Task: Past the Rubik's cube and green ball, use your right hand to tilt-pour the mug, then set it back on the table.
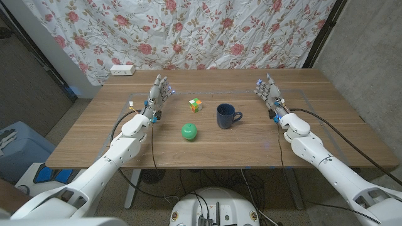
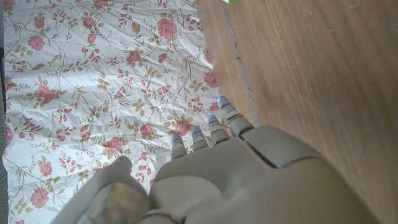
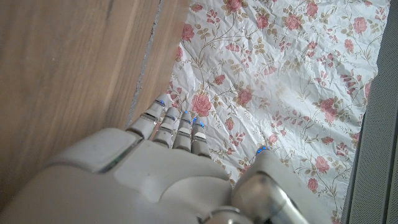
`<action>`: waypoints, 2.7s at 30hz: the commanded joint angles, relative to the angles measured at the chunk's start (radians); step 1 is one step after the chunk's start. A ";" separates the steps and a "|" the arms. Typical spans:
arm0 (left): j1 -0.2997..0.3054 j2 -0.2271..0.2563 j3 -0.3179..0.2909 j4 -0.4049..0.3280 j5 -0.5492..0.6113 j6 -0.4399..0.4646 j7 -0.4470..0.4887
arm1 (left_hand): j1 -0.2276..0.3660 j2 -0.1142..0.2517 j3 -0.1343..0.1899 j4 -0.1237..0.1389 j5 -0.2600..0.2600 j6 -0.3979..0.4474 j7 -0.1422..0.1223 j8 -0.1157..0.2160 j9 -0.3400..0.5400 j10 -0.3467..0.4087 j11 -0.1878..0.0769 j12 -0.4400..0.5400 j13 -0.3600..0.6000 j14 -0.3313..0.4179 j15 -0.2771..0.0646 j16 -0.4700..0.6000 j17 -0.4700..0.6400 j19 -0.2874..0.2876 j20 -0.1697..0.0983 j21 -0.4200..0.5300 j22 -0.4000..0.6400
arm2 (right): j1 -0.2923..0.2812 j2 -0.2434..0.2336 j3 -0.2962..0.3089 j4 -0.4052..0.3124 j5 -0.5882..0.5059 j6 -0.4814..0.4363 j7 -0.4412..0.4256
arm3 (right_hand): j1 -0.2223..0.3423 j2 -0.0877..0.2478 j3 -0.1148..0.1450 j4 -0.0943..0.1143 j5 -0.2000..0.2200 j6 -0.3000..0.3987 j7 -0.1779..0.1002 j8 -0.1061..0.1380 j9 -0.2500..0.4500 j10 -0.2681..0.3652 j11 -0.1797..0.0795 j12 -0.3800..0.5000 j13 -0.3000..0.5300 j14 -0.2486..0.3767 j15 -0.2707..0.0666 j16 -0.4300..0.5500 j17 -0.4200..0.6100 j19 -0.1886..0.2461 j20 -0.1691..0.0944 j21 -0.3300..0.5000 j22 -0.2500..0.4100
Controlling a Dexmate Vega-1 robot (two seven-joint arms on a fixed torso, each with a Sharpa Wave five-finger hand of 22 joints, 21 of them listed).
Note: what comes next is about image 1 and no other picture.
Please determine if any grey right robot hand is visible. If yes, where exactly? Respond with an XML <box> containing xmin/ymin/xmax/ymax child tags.
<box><xmin>254</xmin><ymin>73</ymin><xmax>288</xmax><ymax>116</ymax></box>

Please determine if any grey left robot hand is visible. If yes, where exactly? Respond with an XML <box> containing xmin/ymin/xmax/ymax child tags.
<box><xmin>143</xmin><ymin>74</ymin><xmax>175</xmax><ymax>117</ymax></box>

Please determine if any dark blue mug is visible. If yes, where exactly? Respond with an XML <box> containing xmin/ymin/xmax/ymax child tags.
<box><xmin>216</xmin><ymin>103</ymin><xmax>243</xmax><ymax>130</ymax></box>

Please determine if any Rubik's cube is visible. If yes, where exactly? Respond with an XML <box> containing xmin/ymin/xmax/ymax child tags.
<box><xmin>188</xmin><ymin>97</ymin><xmax>203</xmax><ymax>114</ymax></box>

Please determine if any green ball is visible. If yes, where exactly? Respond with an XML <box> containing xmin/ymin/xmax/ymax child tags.
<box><xmin>181</xmin><ymin>122</ymin><xmax>198</xmax><ymax>141</ymax></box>

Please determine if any white power strip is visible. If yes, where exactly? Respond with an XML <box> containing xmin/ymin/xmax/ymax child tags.
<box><xmin>109</xmin><ymin>64</ymin><xmax>136</xmax><ymax>77</ymax></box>

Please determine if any floral curtain backdrop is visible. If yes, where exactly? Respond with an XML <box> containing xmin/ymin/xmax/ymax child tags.
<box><xmin>21</xmin><ymin>0</ymin><xmax>337</xmax><ymax>86</ymax></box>

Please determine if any black backdrop pole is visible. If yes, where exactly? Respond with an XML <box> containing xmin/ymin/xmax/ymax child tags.
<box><xmin>301</xmin><ymin>0</ymin><xmax>349</xmax><ymax>69</ymax></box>

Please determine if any black round floor object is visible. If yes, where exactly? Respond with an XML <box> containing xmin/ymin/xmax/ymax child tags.
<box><xmin>140</xmin><ymin>168</ymin><xmax>166</xmax><ymax>185</ymax></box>

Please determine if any white table leg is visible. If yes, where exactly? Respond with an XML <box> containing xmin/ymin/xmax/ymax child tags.
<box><xmin>124</xmin><ymin>168</ymin><xmax>142</xmax><ymax>210</ymax></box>

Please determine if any grey table leg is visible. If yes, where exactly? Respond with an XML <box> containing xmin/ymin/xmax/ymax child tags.
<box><xmin>284</xmin><ymin>168</ymin><xmax>305</xmax><ymax>210</ymax></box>

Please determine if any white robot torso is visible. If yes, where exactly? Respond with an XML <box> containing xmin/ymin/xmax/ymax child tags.
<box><xmin>168</xmin><ymin>187</ymin><xmax>261</xmax><ymax>226</ymax></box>

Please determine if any blue storage bin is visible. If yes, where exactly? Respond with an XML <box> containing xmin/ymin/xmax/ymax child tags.
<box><xmin>0</xmin><ymin>121</ymin><xmax>57</xmax><ymax>185</ymax></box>

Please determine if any white device with blue pads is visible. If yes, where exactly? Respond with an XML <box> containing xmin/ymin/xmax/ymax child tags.
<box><xmin>14</xmin><ymin>162</ymin><xmax>87</xmax><ymax>197</ymax></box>

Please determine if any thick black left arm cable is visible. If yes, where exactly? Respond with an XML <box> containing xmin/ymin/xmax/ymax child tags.
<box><xmin>109</xmin><ymin>109</ymin><xmax>180</xmax><ymax>202</ymax></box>

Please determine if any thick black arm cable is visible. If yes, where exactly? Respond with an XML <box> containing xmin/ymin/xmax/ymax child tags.
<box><xmin>109</xmin><ymin>109</ymin><xmax>180</xmax><ymax>202</ymax></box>
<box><xmin>288</xmin><ymin>108</ymin><xmax>402</xmax><ymax>186</ymax></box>

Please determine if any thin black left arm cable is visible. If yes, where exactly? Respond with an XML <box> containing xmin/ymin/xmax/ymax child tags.
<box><xmin>150</xmin><ymin>122</ymin><xmax>161</xmax><ymax>177</ymax></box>

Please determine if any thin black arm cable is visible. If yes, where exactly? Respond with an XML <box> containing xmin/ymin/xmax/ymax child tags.
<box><xmin>275</xmin><ymin>121</ymin><xmax>383</xmax><ymax>224</ymax></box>
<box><xmin>150</xmin><ymin>122</ymin><xmax>161</xmax><ymax>177</ymax></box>

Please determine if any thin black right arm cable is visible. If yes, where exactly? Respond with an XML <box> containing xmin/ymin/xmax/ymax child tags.
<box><xmin>275</xmin><ymin>121</ymin><xmax>383</xmax><ymax>224</ymax></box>

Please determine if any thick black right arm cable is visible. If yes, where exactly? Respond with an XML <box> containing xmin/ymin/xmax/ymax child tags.
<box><xmin>288</xmin><ymin>108</ymin><xmax>402</xmax><ymax>186</ymax></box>

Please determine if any black floor cable tangle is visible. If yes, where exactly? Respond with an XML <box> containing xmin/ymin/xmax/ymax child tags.
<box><xmin>178</xmin><ymin>168</ymin><xmax>266</xmax><ymax>217</ymax></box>

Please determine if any white floor cable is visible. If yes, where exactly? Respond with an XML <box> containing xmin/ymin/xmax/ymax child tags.
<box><xmin>240</xmin><ymin>168</ymin><xmax>280</xmax><ymax>226</ymax></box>

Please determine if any black slanted wall strip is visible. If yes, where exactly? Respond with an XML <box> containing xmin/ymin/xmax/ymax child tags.
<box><xmin>0</xmin><ymin>3</ymin><xmax>78</xmax><ymax>103</ymax></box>

